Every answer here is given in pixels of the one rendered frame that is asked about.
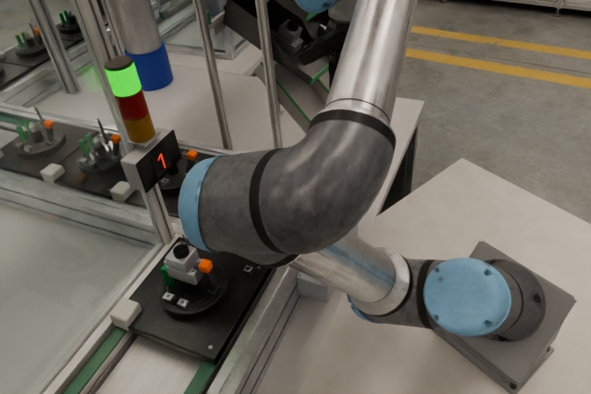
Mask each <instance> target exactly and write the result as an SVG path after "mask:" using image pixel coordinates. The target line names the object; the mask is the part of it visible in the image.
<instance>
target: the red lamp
mask: <svg viewBox="0 0 591 394"><path fill-rule="evenodd" d="M114 97H115V100H116V102H117V105H118V107H119V110H120V114H121V117H122V119H124V120H139V119H141V118H143V117H144V116H146V115H147V114H148V112H149V108H148V106H147V103H146V100H145V97H144V94H143V91H142V88H141V90H139V91H138V92H137V93H136V94H134V95H131V96H127V97H118V96H115V95H114Z"/></svg>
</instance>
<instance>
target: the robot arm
mask: <svg viewBox="0 0 591 394"><path fill-rule="evenodd" d="M417 1H418V0H295V2H296V3H297V4H298V5H299V6H300V7H301V8H302V9H303V10H305V11H307V12H310V13H320V12H323V11H326V10H327V9H328V15H329V17H330V26H331V27H332V28H334V29H335V30H333V31H332V32H330V33H328V34H326V35H325V36H323V37H321V38H319V39H317V40H315V41H313V42H310V43H308V44H306V45H305V46H303V47H302V49H301V52H300V53H299V55H298V58H299V59H300V61H301V62H302V64H303V65H304V66H305V65H307V64H309V63H313V62H315V61H316V60H318V58H320V57H322V56H324V55H327V54H329V53H331V55H330V58H329V76H330V81H329V85H330V91H329V95H328V98H327V100H326V104H325V109H324V110H322V111H320V112H318V113H317V114H315V115H314V117H313V118H312V119H311V122H310V126H309V129H308V132H307V135H306V136H305V137H304V138H303V139H302V140H301V141H300V142H299V143H297V144H295V145H293V146H291V147H287V148H281V149H273V150H261V151H254V152H247V153H241V154H234V155H226V154H221V155H217V156H215V157H212V158H208V159H204V160H202V161H200V162H199V163H198V164H196V165H195V166H194V167H193V168H192V169H191V170H190V171H189V173H187V175H186V177H185V179H184V181H183V183H182V186H181V188H180V192H179V204H178V210H179V218H180V220H181V228H182V230H183V232H184V234H185V235H186V238H187V239H188V240H189V241H190V242H191V244H193V245H194V246H195V247H197V248H199V249H201V250H203V251H207V252H211V253H218V252H229V253H233V254H236V255H238V256H240V257H242V258H244V259H248V260H250V261H251V262H254V263H256V264H258V265H260V266H263V267H267V268H279V267H283V266H286V265H288V266H291V267H293V268H294V269H296V270H298V271H300V272H302V273H304V274H307V275H309V276H311V277H313V278H315V279H317V280H319V281H322V282H323V283H325V284H327V285H329V286H331V287H334V288H336V289H338V290H340V291H342V292H344V293H346V294H347V300H348V301H349V302H350V303H351V309H352V310H353V312H354V313H355V314H356V315H357V316H358V317H360V318H361V319H364V320H367V321H369V322H371V323H375V324H391V325H404V326H411V327H419V328H426V329H434V330H441V331H448V332H452V333H454V334H457V335H461V336H466V337H476V336H482V337H483V338H486V339H489V340H491V341H495V342H499V343H510V342H516V341H520V340H523V339H526V338H527V337H529V336H530V335H531V334H533V333H534V332H535V331H536V330H537V329H538V327H539V326H540V324H541V323H542V321H543V319H544V314H545V308H546V302H545V296H544V291H543V288H542V286H541V284H540V283H539V281H538V279H537V278H536V277H535V275H534V274H533V273H531V272H530V271H529V270H528V269H527V268H525V267H524V266H522V265H520V264H517V263H515V262H513V261H510V260H506V259H488V260H484V261H481V260H478V259H471V258H455V259H449V260H442V259H407V258H405V257H403V256H402V255H400V254H399V253H397V252H395V251H394V250H392V249H390V248H387V247H376V248H374V247H373V246H371V245H370V244H368V243H366V242H365V241H363V240H362V239H360V238H359V237H357V236H356V235H355V234H353V233H352V232H350V231H351V230H352V229H353V228H354V227H355V226H356V225H357V224H358V222H359V221H360V220H361V219H362V217H363V216H365V214H366V213H367V212H368V210H369V209H370V207H371V206H372V204H373V202H374V201H375V199H376V197H377V195H378V194H379V193H380V191H381V189H382V187H383V183H384V181H385V180H386V178H387V176H388V173H389V170H390V166H391V163H392V159H393V156H394V151H395V147H396V140H397V138H396V135H395V132H394V131H393V129H392V128H391V126H390V122H391V117H392V114H393V109H394V105H395V101H396V96H397V93H398V86H399V81H400V77H401V73H402V68H403V65H404V60H405V53H406V49H407V45H408V40H409V37H410V32H411V29H412V21H413V17H414V12H415V9H416V4H417Z"/></svg>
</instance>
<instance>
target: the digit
mask: <svg viewBox="0 0 591 394"><path fill-rule="evenodd" d="M150 159H151V162H152V164H153V167H154V170H155V173H156V175H157V179H159V178H160V177H161V176H162V175H163V174H164V173H165V172H166V171H167V170H168V169H169V168H170V167H171V161H170V158H169V155H168V152H167V149H166V146H165V143H163V144H162V145H161V146H160V147H159V148H157V149H156V150H155V151H154V152H153V153H152V154H151V155H150Z"/></svg>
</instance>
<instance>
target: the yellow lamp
mask: <svg viewBox="0 0 591 394"><path fill-rule="evenodd" d="M123 122H124V125H125V127H126V130H127V132H128V137H129V139H130V141H131V142H137V143H140V142H147V141H149V140H150V139H152V138H153V137H154V136H155V134H156V131H155V129H154V126H153V122H152V119H151V117H150V112H148V114H147V115H146V116H144V117H143V118H141V119H139V120H124V119H123Z"/></svg>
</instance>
